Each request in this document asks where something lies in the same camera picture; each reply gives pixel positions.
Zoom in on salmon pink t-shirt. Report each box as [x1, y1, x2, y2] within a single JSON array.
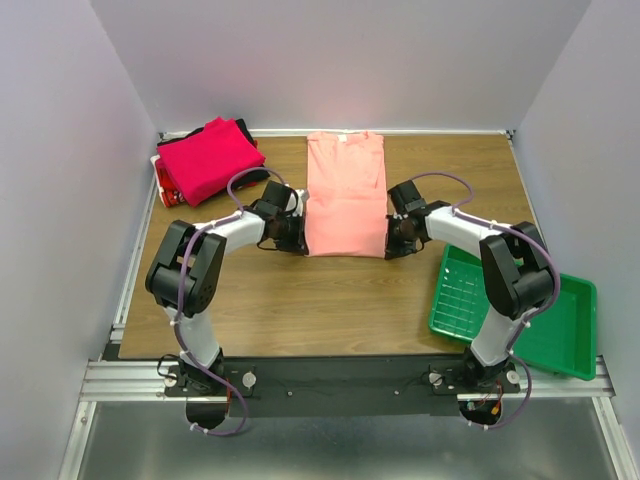
[[304, 131, 387, 258]]

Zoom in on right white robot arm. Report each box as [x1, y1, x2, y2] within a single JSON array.
[[385, 180, 561, 393]]

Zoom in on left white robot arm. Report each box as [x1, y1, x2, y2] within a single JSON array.
[[145, 181, 308, 395]]

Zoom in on folded black t-shirt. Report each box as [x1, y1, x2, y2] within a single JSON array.
[[180, 117, 265, 193]]

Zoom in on folded magenta t-shirt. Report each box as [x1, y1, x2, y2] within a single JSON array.
[[151, 117, 265, 208]]

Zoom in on folded red white t-shirt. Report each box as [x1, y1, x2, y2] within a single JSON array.
[[150, 155, 186, 208]]

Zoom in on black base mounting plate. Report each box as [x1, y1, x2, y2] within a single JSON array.
[[156, 354, 521, 435]]

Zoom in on green plastic tray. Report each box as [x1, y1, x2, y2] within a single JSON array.
[[428, 245, 597, 381]]

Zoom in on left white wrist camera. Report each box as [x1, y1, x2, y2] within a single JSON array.
[[289, 189, 309, 217]]

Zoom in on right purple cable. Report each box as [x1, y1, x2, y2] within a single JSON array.
[[407, 172, 561, 431]]

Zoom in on purple cable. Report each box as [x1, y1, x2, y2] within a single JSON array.
[[407, 172, 561, 431], [172, 168, 291, 437]]

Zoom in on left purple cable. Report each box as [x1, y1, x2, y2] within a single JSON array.
[[172, 168, 291, 437]]

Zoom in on aluminium table frame rail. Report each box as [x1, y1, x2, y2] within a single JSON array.
[[57, 127, 640, 480]]

